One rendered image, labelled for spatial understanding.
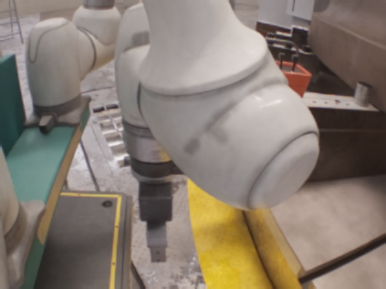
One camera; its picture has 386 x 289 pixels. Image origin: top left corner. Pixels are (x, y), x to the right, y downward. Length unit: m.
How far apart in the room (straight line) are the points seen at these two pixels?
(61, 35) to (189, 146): 0.59
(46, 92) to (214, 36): 0.62
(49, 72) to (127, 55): 0.44
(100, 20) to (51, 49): 0.20
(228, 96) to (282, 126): 0.04
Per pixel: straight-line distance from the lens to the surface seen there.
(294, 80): 1.03
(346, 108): 1.23
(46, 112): 0.79
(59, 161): 0.66
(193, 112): 0.19
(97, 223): 1.04
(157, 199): 0.41
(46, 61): 0.74
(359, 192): 1.43
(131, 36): 0.33
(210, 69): 0.18
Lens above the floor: 1.09
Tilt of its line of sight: 33 degrees down
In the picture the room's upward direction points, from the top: 4 degrees clockwise
